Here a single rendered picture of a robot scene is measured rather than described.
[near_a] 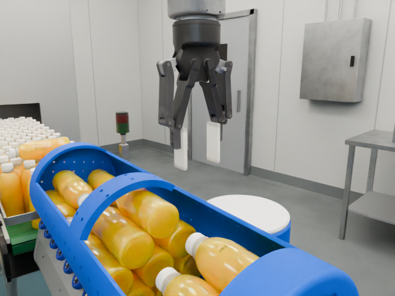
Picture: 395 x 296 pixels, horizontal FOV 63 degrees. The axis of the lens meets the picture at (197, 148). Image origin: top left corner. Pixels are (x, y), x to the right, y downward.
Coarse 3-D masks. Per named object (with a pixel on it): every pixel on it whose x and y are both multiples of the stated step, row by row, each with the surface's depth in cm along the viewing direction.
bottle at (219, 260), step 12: (204, 240) 51; (216, 240) 49; (228, 240) 49; (192, 252) 52; (204, 252) 48; (216, 252) 47; (228, 252) 46; (240, 252) 46; (204, 264) 47; (216, 264) 46; (228, 264) 45; (240, 264) 44; (204, 276) 48; (216, 276) 45; (228, 276) 44; (216, 288) 46
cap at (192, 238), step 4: (192, 236) 54; (196, 236) 54; (200, 236) 54; (204, 236) 54; (188, 240) 54; (192, 240) 53; (188, 244) 54; (192, 244) 53; (188, 248) 53; (188, 252) 54
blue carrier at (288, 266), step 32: (64, 160) 101; (96, 160) 108; (32, 192) 93; (96, 192) 66; (128, 192) 65; (160, 192) 87; (64, 224) 68; (192, 224) 78; (224, 224) 66; (64, 256) 71; (288, 256) 40; (96, 288) 52; (256, 288) 35; (288, 288) 34; (320, 288) 36; (352, 288) 42
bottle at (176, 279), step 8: (168, 280) 50; (176, 280) 47; (184, 280) 47; (192, 280) 46; (200, 280) 47; (168, 288) 47; (176, 288) 46; (184, 288) 45; (192, 288) 45; (200, 288) 45; (208, 288) 45
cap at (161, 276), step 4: (164, 268) 52; (168, 268) 52; (172, 268) 52; (160, 272) 51; (164, 272) 51; (168, 272) 51; (172, 272) 51; (176, 272) 52; (160, 276) 51; (164, 276) 51; (156, 280) 51; (160, 280) 51; (156, 284) 51; (160, 284) 50; (160, 288) 50
